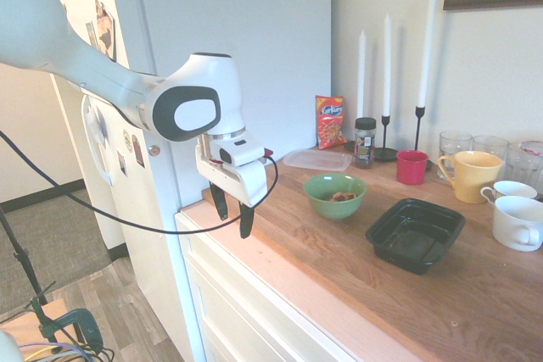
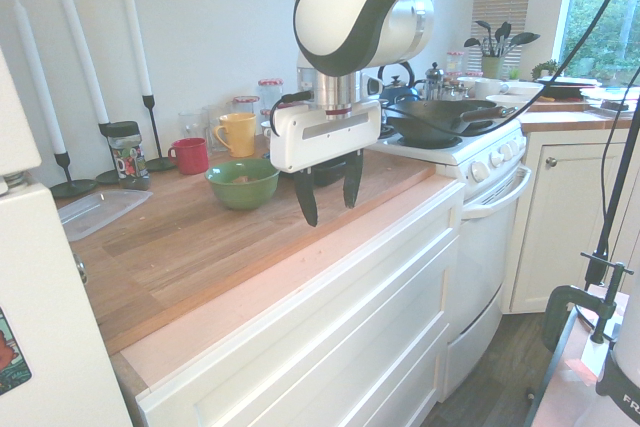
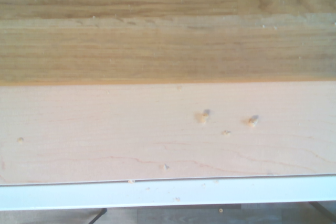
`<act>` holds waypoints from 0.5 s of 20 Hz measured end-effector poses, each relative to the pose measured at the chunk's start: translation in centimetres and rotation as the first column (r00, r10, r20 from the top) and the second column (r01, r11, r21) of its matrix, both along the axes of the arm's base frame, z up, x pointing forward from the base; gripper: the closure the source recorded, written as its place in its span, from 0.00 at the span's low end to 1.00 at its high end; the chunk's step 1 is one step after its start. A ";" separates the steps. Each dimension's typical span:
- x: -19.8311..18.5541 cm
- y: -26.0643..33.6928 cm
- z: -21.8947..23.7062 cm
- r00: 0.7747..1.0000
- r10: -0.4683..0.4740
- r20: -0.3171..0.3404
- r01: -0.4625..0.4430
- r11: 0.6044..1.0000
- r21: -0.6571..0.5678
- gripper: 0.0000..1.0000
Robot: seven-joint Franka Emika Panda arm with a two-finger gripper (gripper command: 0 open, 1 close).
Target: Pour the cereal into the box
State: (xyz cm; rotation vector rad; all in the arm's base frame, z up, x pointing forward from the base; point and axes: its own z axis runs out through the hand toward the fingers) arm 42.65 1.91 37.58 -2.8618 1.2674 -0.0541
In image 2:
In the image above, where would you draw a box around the yellow mug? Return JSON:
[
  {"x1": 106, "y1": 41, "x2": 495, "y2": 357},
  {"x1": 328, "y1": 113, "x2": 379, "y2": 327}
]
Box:
[{"x1": 213, "y1": 112, "x2": 258, "y2": 158}]

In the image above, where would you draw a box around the colourful illustrated fridge magnet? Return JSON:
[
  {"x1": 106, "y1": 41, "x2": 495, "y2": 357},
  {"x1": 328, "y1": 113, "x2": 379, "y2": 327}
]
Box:
[{"x1": 0, "y1": 306, "x2": 32, "y2": 396}]

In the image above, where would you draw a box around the dark flat pan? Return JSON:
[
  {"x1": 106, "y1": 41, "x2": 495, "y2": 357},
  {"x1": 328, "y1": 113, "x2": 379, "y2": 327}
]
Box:
[{"x1": 537, "y1": 77, "x2": 604, "y2": 98}]

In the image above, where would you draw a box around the stack of white plates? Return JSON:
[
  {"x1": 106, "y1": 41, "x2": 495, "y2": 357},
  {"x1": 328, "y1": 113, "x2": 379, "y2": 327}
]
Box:
[{"x1": 579, "y1": 86, "x2": 640, "y2": 109}]

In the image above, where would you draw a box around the black plastic food container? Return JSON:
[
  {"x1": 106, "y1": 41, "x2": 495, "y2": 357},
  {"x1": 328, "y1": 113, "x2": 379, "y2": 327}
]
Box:
[{"x1": 309, "y1": 159, "x2": 351, "y2": 188}]

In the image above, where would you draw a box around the clear drinking glass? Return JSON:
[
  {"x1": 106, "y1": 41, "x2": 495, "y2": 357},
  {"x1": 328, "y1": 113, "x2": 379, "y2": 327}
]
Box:
[
  {"x1": 178, "y1": 109, "x2": 211, "y2": 153},
  {"x1": 202, "y1": 103, "x2": 232, "y2": 153}
]

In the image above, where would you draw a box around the glass french press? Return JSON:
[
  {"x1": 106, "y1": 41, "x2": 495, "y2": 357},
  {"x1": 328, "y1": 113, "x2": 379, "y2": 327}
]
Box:
[{"x1": 424, "y1": 61, "x2": 447, "y2": 101}]

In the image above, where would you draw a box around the clear drinking glasses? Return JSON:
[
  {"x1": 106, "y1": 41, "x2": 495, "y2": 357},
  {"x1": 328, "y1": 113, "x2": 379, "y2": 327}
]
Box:
[{"x1": 232, "y1": 95, "x2": 261, "y2": 136}]

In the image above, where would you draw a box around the white drawer cabinet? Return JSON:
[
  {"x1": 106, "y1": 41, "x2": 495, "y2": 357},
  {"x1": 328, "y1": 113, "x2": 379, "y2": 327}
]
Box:
[{"x1": 134, "y1": 179, "x2": 469, "y2": 427}]

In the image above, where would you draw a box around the blue kettle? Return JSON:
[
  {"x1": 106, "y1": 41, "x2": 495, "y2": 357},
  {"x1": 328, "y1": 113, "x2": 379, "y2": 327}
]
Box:
[{"x1": 377, "y1": 60, "x2": 424, "y2": 108}]

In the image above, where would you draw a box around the clear plastic container lid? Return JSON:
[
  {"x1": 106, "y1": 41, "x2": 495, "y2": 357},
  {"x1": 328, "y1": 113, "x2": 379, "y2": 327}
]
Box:
[{"x1": 57, "y1": 189, "x2": 154, "y2": 243}]

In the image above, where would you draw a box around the black stand pole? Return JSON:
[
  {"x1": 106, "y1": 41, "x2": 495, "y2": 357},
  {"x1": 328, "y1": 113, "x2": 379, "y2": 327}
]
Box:
[{"x1": 584, "y1": 91, "x2": 640, "y2": 288}]

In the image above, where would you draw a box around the white taper candle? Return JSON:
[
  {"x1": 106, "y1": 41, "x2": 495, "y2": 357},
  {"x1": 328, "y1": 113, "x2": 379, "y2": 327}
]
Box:
[
  {"x1": 13, "y1": 0, "x2": 69, "y2": 156},
  {"x1": 57, "y1": 0, "x2": 110, "y2": 124},
  {"x1": 115, "y1": 0, "x2": 153, "y2": 97}
]

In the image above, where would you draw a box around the green ceramic bowl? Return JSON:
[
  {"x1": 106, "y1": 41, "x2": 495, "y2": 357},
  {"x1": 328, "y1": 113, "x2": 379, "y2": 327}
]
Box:
[{"x1": 204, "y1": 157, "x2": 281, "y2": 212}]

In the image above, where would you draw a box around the white kitchen stove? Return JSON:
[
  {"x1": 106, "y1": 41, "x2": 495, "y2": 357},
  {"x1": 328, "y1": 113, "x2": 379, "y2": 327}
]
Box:
[{"x1": 367, "y1": 116, "x2": 531, "y2": 403}]

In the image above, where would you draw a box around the pale wooden mounting table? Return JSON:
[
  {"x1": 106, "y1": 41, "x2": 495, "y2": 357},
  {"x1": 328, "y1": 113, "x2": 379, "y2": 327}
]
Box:
[{"x1": 524, "y1": 284, "x2": 631, "y2": 427}]

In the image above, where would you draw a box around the spice jar with black lid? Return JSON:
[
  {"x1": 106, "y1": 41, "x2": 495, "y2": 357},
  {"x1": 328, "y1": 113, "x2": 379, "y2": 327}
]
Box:
[{"x1": 102, "y1": 120, "x2": 151, "y2": 192}]

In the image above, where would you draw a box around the white refrigerator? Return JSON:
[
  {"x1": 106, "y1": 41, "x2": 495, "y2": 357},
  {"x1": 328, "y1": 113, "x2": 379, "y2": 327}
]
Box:
[{"x1": 0, "y1": 44, "x2": 134, "y2": 427}]

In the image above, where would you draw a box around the black wok wooden handle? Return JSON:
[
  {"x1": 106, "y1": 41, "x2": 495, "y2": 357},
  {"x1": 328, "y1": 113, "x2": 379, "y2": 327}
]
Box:
[{"x1": 387, "y1": 99, "x2": 517, "y2": 147}]

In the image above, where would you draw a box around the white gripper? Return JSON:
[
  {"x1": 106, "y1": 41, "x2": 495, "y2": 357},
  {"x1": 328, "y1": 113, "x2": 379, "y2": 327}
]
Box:
[{"x1": 269, "y1": 99, "x2": 384, "y2": 228}]

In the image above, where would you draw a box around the red mug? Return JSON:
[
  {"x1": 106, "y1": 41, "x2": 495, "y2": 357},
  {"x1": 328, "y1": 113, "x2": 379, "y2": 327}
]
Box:
[{"x1": 167, "y1": 137, "x2": 210, "y2": 176}]

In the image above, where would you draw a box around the black camera cable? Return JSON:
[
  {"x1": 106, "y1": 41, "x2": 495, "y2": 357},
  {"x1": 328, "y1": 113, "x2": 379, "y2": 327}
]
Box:
[{"x1": 269, "y1": 0, "x2": 640, "y2": 141}]

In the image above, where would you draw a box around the tall jar red checked lid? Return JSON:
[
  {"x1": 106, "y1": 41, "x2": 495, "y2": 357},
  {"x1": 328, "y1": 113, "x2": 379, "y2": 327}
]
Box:
[{"x1": 258, "y1": 77, "x2": 285, "y2": 123}]

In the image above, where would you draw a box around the small green plant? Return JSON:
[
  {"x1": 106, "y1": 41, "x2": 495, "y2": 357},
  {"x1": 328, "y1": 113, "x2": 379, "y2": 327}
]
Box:
[{"x1": 530, "y1": 59, "x2": 559, "y2": 79}]

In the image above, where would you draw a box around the window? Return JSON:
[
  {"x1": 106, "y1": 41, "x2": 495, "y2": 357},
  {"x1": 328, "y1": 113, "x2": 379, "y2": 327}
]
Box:
[{"x1": 554, "y1": 0, "x2": 640, "y2": 83}]

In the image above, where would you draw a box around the short black candle holder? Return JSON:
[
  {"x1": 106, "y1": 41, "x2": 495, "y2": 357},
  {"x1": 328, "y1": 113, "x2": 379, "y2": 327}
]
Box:
[{"x1": 49, "y1": 151, "x2": 99, "y2": 199}]

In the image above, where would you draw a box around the white mug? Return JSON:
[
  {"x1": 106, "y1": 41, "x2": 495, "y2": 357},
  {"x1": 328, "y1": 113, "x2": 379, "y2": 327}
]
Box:
[{"x1": 473, "y1": 78, "x2": 510, "y2": 101}]

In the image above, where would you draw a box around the pale green utensil crock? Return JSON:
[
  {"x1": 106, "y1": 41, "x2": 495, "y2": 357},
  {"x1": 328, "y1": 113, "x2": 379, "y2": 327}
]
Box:
[{"x1": 481, "y1": 55, "x2": 505, "y2": 81}]

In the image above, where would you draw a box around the tall black candle holder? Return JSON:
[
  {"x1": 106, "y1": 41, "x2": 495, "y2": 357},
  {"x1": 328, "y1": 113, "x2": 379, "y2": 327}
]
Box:
[{"x1": 141, "y1": 94, "x2": 177, "y2": 173}]

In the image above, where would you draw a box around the white door cabinet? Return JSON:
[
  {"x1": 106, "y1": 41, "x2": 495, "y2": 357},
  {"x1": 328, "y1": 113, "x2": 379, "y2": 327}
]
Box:
[{"x1": 509, "y1": 126, "x2": 631, "y2": 314}]

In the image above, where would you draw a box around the green C-clamp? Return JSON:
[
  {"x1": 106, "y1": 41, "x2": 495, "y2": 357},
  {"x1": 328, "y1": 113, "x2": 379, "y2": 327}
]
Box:
[{"x1": 542, "y1": 249, "x2": 635, "y2": 356}]

